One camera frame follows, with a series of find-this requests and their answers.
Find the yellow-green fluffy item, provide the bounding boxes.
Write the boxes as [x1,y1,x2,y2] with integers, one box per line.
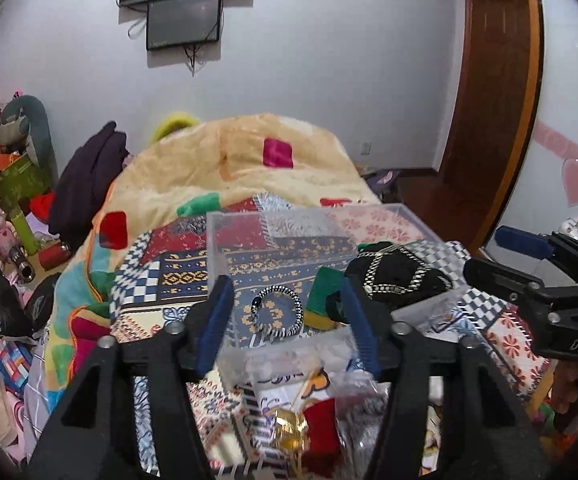
[151,112,201,144]

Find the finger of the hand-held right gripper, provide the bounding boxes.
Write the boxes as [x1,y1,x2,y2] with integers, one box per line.
[495,226,556,262]
[463,257,546,307]

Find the red can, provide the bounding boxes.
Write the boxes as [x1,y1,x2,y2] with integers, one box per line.
[37,242,70,269]

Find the grey plush dinosaur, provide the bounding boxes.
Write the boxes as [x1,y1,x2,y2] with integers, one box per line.
[0,95,58,177]

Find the purple item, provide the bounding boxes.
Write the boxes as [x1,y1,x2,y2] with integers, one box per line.
[363,167,400,197]

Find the small wall monitor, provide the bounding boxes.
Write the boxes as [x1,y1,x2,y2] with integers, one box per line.
[146,0,222,51]

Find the black knitted hat silver chain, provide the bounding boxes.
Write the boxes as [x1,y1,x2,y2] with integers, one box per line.
[326,241,454,322]

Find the clear plastic bag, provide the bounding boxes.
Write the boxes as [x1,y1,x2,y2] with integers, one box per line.
[329,369,396,463]

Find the black white striped hair tie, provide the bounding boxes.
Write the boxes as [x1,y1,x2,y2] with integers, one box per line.
[250,285,304,345]

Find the pink wall ribbon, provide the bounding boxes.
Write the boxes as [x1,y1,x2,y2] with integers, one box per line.
[534,120,578,162]

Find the pink rabbit toy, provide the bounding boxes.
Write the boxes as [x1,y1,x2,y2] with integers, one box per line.
[0,194,18,257]

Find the black hanging cables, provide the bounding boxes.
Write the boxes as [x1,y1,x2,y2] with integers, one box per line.
[183,42,204,77]

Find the green tube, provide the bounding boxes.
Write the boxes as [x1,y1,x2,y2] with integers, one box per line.
[10,210,43,257]

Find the green cardboard box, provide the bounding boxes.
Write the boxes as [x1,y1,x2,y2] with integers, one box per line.
[0,152,54,212]

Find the red cloth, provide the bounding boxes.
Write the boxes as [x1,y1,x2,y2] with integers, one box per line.
[301,399,343,462]

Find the wooden door frame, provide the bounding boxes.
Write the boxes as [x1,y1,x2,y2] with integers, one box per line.
[398,0,544,257]

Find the yellow patterned blanket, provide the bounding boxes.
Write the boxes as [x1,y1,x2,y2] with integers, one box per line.
[50,112,386,403]

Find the patchwork printed blanket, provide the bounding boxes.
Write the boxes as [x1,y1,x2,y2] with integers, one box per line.
[108,194,556,480]

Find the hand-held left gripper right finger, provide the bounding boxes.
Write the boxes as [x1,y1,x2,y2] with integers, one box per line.
[340,276,552,480]

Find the dark purple clothing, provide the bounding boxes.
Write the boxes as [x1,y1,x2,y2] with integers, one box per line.
[48,120,130,252]

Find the gold shiny ornament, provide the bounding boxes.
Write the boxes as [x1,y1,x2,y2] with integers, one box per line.
[273,406,310,455]

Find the black bag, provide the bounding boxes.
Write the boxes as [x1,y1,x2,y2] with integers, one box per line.
[0,269,63,340]

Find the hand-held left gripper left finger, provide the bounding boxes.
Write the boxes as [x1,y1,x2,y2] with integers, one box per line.
[26,275,235,480]

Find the green yellow cloth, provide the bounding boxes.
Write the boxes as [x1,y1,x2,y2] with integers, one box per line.
[304,266,350,331]

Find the clear plastic box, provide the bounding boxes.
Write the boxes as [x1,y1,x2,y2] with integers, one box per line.
[206,203,466,386]

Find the black metal flashlight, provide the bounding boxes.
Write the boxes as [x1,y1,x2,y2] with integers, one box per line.
[8,247,36,282]

